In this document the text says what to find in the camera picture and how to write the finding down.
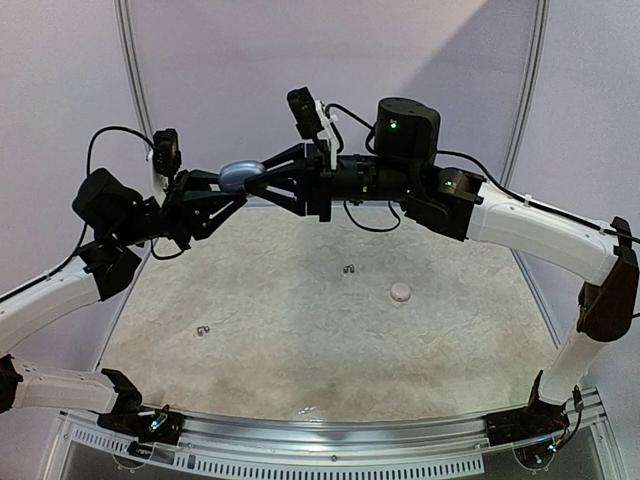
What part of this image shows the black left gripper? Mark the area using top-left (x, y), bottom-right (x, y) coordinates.
top-left (113, 168), bottom-right (247, 249)

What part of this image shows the blue-grey earbud charging case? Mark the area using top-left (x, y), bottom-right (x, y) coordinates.
top-left (218, 160), bottom-right (266, 193)

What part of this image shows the pink white earbud charging case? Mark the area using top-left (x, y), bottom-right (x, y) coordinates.
top-left (390, 282), bottom-right (412, 302)

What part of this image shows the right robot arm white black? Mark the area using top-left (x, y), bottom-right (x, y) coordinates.
top-left (244, 89), bottom-right (639, 436)

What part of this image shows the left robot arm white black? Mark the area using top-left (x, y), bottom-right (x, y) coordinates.
top-left (1, 168), bottom-right (247, 443)

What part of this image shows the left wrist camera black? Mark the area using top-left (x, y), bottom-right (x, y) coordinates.
top-left (150, 128), bottom-right (182, 190)

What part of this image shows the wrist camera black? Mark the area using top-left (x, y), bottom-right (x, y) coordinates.
top-left (150, 128), bottom-right (182, 190)
top-left (286, 87), bottom-right (342, 171)

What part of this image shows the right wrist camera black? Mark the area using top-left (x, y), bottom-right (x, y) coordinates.
top-left (286, 87), bottom-right (342, 171)

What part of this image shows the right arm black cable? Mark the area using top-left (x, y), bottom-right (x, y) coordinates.
top-left (342, 199), bottom-right (404, 232)

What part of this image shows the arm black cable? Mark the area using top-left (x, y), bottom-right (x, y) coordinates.
top-left (342, 199), bottom-right (404, 232)
top-left (85, 125), bottom-right (156, 176)

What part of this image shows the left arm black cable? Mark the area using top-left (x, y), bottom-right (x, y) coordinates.
top-left (85, 125), bottom-right (156, 176)

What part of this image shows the aluminium front rail base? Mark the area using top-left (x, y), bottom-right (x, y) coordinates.
top-left (43, 389), bottom-right (626, 479)

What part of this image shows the aluminium corner post right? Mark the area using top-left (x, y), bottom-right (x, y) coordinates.
top-left (499, 0), bottom-right (550, 186)

